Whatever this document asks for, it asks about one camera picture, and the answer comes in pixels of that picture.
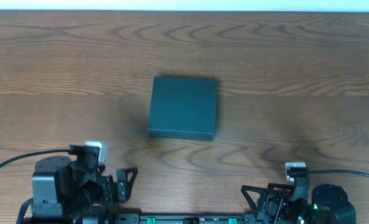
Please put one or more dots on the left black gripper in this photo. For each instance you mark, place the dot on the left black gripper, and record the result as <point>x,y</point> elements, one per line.
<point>110,189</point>

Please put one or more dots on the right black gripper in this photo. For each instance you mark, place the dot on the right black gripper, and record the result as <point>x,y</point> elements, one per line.
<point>272,205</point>

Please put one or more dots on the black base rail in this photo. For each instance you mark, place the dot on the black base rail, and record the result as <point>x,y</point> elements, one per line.
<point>134,218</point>

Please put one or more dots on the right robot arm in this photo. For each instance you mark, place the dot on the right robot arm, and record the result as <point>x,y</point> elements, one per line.
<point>329,204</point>

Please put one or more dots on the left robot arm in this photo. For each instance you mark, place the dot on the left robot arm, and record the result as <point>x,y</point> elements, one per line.
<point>25,213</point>

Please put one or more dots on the black gift box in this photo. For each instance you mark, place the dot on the black gift box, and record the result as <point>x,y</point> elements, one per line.
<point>183,108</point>

